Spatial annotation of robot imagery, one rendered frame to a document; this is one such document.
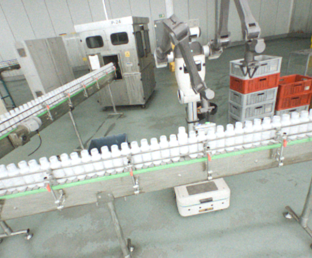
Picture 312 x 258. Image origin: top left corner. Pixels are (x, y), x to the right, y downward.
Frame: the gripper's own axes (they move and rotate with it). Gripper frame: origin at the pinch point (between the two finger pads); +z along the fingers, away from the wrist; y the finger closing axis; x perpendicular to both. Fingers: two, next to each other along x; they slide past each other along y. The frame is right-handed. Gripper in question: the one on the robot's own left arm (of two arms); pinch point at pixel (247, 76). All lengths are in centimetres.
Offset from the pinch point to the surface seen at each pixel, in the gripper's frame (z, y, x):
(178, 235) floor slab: 140, 4, 56
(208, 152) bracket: 32, -26, 36
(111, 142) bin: 51, 42, 100
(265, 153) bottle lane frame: 45.0, -20.1, -3.2
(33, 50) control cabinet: -26, 533, 342
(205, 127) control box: 28.7, -1.9, 28.2
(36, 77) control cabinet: 45, 516, 355
